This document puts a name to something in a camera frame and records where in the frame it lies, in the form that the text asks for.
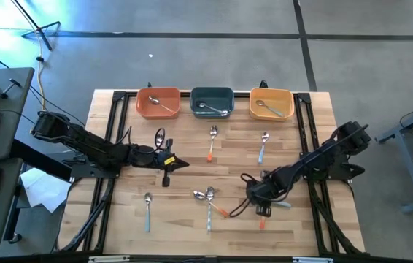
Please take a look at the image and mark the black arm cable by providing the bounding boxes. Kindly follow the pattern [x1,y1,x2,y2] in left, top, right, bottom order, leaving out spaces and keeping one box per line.
[118,126,166,151]
[228,172,262,218]

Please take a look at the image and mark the black tripod stand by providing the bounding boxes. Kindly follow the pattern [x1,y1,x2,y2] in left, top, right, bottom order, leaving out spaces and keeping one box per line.
[10,0,62,51]

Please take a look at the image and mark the orange plastic bin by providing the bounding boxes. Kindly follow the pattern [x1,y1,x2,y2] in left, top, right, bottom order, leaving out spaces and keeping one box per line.
[136,86,182,121]

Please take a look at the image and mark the silver metal bracket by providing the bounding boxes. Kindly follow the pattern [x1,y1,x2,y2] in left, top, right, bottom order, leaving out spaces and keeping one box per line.
[88,255,131,263]
[292,256,334,263]

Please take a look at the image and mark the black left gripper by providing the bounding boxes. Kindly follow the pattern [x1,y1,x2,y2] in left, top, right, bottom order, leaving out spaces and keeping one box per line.
[129,137,190,188]

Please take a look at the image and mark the dark teal plastic bin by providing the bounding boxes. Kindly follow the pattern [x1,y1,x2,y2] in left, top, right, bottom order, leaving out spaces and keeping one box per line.
[190,86,235,120]

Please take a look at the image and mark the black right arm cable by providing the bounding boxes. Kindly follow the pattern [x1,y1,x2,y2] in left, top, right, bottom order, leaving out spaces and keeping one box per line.
[228,172,262,218]

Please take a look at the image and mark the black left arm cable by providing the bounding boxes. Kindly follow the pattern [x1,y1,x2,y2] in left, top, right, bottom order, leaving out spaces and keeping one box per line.
[118,126,166,151]

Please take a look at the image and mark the black aluminium table frame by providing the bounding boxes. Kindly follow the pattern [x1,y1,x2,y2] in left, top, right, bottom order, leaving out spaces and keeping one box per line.
[57,82,368,263]

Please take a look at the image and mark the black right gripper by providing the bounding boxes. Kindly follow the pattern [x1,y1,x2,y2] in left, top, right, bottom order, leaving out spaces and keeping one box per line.
[245,170,284,218]

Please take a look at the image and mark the yellow extension cable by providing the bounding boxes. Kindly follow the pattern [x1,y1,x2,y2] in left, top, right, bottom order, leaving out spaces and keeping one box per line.
[35,34,47,113]

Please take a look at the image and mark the white paper sheets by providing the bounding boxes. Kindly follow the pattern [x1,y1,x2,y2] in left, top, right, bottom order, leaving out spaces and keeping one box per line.
[19,167,72,215]

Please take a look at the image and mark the yellow plastic bin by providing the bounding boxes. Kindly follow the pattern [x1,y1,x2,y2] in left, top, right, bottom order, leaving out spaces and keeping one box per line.
[249,87,296,121]

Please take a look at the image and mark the black floor cable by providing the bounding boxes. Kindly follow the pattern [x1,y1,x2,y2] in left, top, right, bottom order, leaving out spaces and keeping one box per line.
[27,85,87,129]

